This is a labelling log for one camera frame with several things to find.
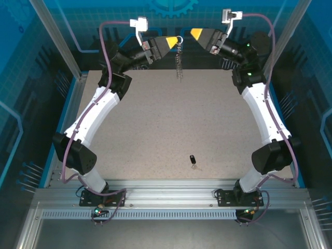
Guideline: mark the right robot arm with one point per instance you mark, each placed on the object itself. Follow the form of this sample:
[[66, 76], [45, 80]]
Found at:
[[262, 114]]

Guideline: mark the aluminium mounting rail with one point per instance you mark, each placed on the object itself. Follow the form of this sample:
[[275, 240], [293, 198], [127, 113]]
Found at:
[[168, 192]]

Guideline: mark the aluminium frame post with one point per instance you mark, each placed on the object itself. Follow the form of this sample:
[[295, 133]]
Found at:
[[284, 39], [58, 39]]

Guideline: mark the blue-edged table side rail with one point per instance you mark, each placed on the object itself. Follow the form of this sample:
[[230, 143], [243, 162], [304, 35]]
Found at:
[[69, 116], [275, 101]]

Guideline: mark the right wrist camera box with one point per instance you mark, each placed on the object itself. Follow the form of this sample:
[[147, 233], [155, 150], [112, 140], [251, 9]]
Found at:
[[228, 15]]

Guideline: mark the small green-lit circuit board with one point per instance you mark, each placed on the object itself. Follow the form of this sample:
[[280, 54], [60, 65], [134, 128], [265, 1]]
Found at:
[[98, 210], [249, 212]]

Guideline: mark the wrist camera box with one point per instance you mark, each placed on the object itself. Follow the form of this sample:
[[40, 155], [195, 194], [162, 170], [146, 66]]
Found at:
[[228, 15], [142, 23]]

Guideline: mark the metal tray frame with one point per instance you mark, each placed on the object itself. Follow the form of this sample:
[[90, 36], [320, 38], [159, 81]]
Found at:
[[166, 233]]

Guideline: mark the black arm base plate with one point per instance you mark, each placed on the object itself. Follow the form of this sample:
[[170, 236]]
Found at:
[[225, 198], [86, 200]]

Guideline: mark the grey key holder with rings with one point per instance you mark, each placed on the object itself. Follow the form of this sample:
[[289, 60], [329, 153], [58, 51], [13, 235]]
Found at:
[[179, 62]]

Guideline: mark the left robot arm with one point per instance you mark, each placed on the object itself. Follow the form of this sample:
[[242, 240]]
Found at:
[[103, 114]]

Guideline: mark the black key fob with key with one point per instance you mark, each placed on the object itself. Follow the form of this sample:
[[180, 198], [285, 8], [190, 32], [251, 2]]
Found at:
[[192, 158]]

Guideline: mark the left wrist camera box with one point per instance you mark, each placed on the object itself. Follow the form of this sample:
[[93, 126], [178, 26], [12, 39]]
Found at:
[[142, 23]]

